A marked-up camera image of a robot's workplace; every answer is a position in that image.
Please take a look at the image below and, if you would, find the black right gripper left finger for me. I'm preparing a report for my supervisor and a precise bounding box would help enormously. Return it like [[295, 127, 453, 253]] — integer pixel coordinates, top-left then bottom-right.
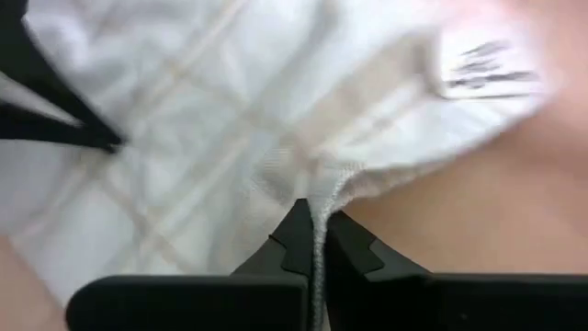
[[64, 198, 316, 331]]

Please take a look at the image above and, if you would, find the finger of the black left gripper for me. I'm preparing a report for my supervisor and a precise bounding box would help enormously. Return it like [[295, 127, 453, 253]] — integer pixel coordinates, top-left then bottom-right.
[[0, 101, 121, 154], [0, 0, 125, 144]]

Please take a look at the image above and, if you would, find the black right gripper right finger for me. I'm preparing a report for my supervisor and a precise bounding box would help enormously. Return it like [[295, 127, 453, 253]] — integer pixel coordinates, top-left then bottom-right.
[[323, 210, 588, 331]]

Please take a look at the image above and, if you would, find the white waffle towel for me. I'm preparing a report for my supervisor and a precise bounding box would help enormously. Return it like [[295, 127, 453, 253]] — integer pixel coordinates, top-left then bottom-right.
[[0, 0, 552, 331]]

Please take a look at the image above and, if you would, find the white handwritten paper tag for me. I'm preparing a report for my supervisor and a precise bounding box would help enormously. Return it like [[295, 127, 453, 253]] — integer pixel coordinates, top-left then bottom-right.
[[438, 31, 550, 105]]

